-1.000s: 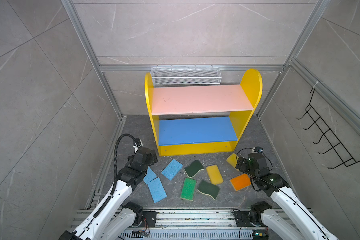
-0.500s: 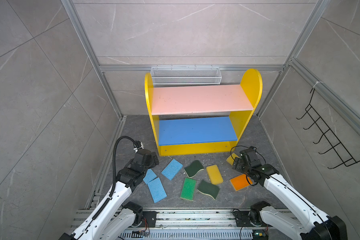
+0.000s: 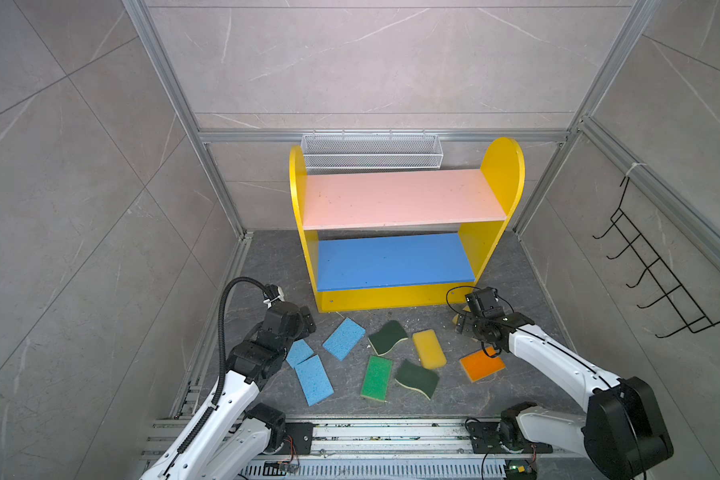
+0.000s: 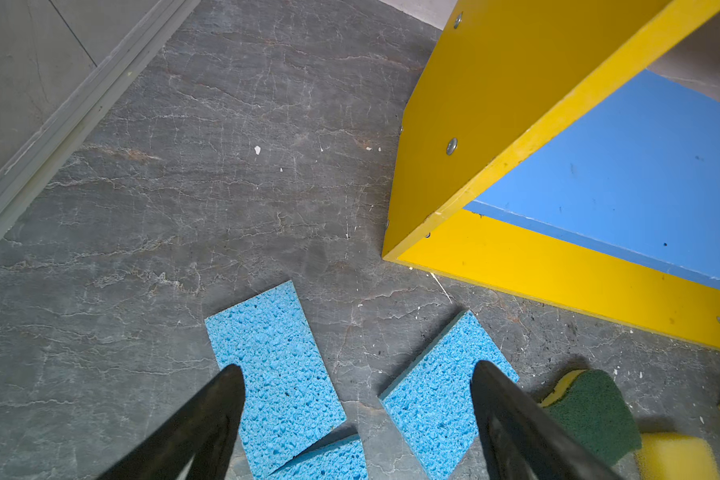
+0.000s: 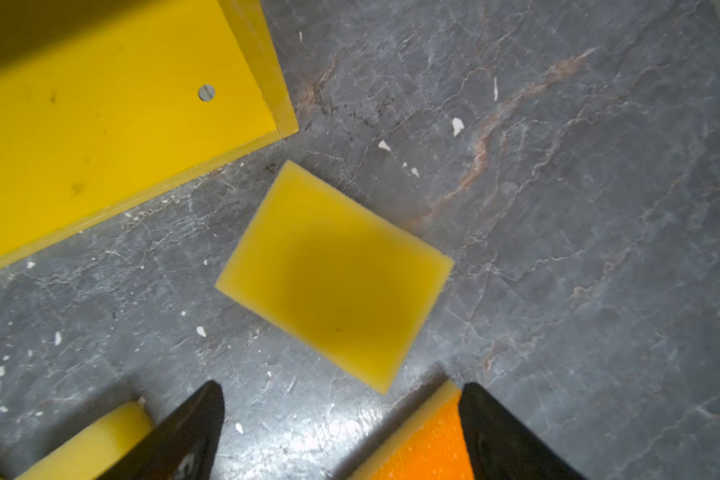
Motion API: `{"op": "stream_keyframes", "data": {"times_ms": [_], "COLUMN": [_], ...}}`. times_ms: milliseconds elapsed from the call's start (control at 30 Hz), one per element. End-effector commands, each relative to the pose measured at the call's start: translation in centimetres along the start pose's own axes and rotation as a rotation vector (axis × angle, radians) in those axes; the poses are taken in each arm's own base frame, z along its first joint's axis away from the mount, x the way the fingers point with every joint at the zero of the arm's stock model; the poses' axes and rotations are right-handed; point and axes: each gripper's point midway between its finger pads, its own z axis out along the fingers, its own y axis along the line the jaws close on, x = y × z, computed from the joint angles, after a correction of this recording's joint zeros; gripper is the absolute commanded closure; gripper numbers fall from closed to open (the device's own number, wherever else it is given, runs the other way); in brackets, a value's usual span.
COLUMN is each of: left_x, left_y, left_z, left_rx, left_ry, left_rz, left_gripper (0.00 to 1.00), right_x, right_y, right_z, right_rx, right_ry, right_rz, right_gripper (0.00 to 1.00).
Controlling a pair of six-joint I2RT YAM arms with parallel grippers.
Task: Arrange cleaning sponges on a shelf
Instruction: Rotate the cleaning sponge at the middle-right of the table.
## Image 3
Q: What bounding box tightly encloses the bright green sponge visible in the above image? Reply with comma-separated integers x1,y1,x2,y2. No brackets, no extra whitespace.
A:
360,356,393,402

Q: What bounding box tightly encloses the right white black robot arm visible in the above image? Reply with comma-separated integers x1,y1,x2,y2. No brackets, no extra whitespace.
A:
456,286,674,479

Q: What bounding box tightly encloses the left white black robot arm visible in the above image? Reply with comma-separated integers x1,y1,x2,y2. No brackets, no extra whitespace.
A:
141,300,316,479

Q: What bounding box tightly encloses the pink upper shelf board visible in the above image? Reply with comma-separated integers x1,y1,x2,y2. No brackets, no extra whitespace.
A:
291,170,506,230

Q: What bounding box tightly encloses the blue sponge far left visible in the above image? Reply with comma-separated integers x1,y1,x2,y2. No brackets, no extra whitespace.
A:
286,339,314,368

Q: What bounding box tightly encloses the blue sponge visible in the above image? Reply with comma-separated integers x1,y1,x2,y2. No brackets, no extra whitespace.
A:
323,318,366,361
286,339,314,368
295,355,334,406

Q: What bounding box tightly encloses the orange sponge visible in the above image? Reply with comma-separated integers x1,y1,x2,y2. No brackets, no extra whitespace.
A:
459,351,505,383

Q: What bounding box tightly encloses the blue sponge middle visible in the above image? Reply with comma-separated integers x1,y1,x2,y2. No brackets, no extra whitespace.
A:
323,318,366,361

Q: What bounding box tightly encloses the blue sponge lower left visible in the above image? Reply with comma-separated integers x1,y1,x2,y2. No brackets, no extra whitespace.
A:
295,355,334,406

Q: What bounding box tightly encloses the dark green scourer sponge lower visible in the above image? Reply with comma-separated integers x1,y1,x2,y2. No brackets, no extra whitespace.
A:
394,360,440,400

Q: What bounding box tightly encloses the dark green scourer sponge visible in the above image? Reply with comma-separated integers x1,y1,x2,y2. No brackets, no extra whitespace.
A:
368,320,408,356
394,360,440,400

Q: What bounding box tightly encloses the dark green scourer sponge upper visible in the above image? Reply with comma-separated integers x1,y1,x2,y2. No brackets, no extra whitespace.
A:
368,320,408,356

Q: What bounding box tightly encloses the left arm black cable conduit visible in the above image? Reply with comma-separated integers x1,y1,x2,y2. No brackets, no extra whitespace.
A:
212,276,277,409

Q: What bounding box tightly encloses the yellow shelf unit frame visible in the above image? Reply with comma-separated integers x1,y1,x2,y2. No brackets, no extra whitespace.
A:
289,137,526,313

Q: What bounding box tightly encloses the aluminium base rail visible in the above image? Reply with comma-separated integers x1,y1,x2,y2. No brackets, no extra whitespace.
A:
138,417,576,479

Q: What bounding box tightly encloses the black wall hook rack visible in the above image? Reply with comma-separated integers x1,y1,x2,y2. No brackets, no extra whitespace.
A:
592,176,720,339

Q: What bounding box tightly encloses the white wire mesh basket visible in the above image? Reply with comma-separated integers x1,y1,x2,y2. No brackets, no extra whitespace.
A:
300,133,443,173

